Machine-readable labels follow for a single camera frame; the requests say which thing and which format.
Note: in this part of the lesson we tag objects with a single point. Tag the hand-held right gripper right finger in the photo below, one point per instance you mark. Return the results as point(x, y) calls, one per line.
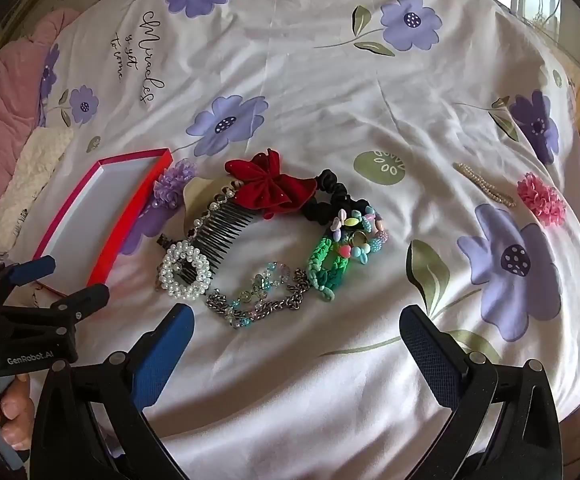
point(427, 355)

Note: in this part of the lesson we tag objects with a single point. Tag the black scrunchie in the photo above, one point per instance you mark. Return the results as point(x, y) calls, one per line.
point(330, 197)

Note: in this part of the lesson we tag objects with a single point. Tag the red velvet bow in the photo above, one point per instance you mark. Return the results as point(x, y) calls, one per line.
point(267, 182)

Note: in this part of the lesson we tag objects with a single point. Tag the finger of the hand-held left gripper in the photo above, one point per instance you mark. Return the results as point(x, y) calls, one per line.
point(82, 299)
point(32, 269)

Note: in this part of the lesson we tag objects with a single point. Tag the black hair comb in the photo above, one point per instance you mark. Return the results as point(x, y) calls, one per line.
point(220, 232)

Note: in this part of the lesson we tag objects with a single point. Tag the person's left hand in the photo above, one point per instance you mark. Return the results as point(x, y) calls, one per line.
point(17, 407)

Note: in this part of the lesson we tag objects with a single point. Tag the silver metal wristwatch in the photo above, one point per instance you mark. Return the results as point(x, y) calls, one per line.
point(290, 305)

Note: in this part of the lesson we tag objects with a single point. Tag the pink quilt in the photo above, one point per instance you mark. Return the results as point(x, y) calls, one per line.
point(5, 90)

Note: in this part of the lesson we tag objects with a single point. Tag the red shallow box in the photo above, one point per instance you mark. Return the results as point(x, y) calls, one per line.
point(97, 210)

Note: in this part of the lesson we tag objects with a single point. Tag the pearl strand hair clip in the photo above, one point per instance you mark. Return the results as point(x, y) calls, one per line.
point(485, 184)

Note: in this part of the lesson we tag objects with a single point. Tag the cream fuzzy blanket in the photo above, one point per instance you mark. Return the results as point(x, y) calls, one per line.
point(30, 175)

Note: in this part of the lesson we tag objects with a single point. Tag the silver sequin hair accessory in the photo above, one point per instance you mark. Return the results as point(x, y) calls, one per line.
point(265, 280)

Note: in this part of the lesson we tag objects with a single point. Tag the purple flower scrunchie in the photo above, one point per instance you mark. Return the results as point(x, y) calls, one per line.
point(170, 186)

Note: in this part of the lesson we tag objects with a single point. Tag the pink flower hair clip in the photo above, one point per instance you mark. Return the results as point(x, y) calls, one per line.
point(542, 199)

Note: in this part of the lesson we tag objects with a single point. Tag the floral bed sheet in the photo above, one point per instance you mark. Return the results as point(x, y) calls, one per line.
point(320, 90)

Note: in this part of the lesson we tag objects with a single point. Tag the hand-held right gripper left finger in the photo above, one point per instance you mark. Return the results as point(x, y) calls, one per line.
point(166, 355)

